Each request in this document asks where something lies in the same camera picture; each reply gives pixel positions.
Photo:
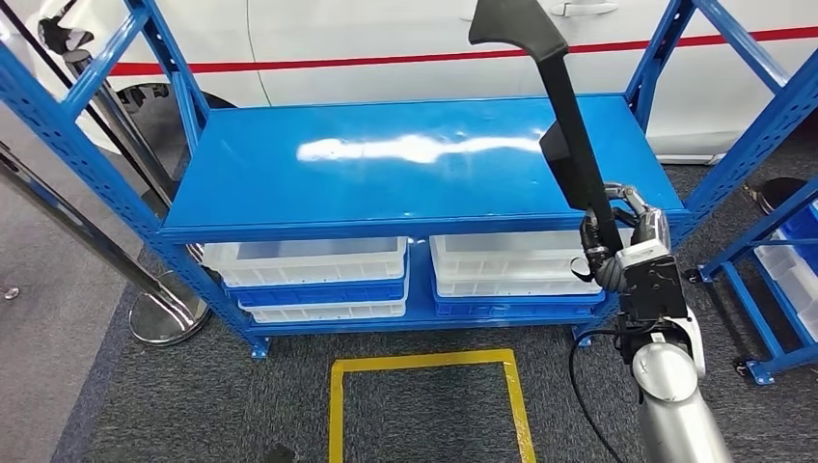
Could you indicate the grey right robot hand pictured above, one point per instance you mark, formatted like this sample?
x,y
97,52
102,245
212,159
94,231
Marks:
x,y
652,227

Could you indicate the long black plastic trim part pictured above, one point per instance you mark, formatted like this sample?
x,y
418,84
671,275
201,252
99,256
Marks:
x,y
572,153

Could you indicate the blue metal shelf rack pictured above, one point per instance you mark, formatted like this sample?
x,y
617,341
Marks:
x,y
383,185
763,326

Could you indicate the black round floor base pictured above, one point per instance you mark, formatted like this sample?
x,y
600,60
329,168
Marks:
x,y
783,195

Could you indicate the white car with red stripe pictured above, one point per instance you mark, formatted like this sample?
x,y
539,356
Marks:
x,y
383,32

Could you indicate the chrome chair base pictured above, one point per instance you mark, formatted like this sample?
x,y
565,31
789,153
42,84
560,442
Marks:
x,y
11,294

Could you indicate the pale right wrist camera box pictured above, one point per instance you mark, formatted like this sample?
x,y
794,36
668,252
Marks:
x,y
652,287

